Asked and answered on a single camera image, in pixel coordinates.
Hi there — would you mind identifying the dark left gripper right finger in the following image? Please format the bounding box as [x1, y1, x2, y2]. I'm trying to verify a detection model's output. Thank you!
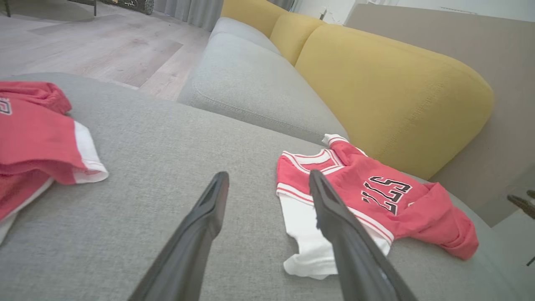
[308, 169, 418, 301]

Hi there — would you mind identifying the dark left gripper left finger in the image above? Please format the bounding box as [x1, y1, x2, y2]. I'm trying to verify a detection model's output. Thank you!
[127, 171, 229, 301]

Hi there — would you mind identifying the red garment with striped trim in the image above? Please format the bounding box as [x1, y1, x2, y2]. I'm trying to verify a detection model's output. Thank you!
[276, 134, 479, 280]

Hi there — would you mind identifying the red Bulls 23 garment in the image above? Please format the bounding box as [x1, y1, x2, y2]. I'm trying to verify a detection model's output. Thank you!
[0, 81, 109, 245]

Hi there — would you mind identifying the large grey sofa seat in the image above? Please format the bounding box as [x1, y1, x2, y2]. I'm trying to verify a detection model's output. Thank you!
[0, 72, 523, 301]

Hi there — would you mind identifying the large yellow back cushion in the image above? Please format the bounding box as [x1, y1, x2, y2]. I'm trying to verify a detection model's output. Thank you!
[295, 24, 494, 180]

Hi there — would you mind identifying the small yellow back cushion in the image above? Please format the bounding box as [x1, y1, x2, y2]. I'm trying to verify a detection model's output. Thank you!
[221, 0, 289, 38]
[270, 12, 326, 65]

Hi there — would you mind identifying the grey curtain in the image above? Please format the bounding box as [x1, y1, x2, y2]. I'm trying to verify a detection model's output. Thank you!
[154, 0, 225, 32]

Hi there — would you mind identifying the dark textured object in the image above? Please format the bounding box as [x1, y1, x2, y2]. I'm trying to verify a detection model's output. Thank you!
[100, 0, 155, 15]

